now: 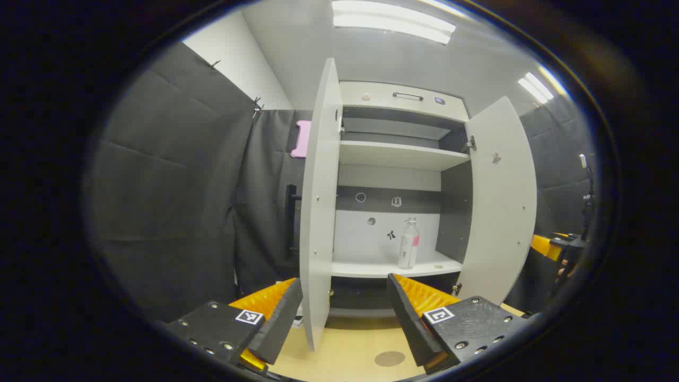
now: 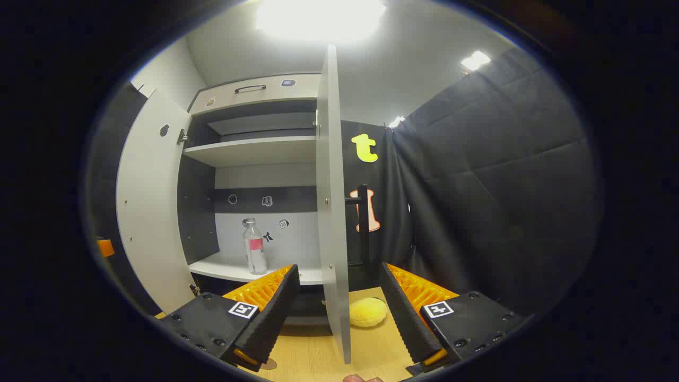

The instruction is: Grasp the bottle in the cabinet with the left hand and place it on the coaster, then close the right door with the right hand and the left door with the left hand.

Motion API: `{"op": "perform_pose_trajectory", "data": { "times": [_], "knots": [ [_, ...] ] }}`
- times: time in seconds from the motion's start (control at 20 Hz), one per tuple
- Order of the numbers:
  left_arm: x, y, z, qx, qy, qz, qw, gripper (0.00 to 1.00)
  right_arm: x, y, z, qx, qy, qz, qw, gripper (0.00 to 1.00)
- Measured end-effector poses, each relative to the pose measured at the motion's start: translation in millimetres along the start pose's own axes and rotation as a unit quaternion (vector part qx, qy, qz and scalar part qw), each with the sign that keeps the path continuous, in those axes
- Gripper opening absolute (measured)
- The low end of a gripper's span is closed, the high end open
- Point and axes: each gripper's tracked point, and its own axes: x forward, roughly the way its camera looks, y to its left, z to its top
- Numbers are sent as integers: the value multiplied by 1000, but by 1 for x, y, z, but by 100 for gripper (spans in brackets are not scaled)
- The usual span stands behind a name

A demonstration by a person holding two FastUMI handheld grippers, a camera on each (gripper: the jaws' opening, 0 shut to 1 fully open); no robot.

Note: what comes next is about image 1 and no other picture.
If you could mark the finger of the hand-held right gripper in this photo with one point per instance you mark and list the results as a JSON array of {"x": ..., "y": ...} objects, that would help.
[{"x": 546, "y": 246}]

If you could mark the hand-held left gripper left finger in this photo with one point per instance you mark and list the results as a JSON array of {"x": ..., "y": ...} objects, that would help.
[{"x": 278, "y": 329}]

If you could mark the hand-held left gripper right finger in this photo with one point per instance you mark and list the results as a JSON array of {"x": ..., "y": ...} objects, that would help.
[{"x": 411, "y": 323}]

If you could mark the round grey coaster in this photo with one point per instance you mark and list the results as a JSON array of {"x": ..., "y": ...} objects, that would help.
[{"x": 390, "y": 359}]

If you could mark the grey cabinet door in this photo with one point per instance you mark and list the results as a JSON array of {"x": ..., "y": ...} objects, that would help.
[
  {"x": 498, "y": 212},
  {"x": 318, "y": 212}
]

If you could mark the clear bottle with pink label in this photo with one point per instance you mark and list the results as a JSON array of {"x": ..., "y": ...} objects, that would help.
[{"x": 408, "y": 249}]

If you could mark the grey cabinet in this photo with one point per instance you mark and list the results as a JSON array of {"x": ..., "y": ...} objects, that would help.
[{"x": 392, "y": 180}]

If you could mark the small cream object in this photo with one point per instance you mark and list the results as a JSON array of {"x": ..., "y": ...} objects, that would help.
[{"x": 299, "y": 317}]

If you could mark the black stand pole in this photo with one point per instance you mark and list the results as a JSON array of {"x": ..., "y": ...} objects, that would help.
[{"x": 588, "y": 207}]

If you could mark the small ceiling light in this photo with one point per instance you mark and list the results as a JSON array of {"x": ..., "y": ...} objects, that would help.
[{"x": 536, "y": 87}]

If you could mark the long ceiling light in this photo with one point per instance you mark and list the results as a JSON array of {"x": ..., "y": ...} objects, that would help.
[{"x": 392, "y": 21}]

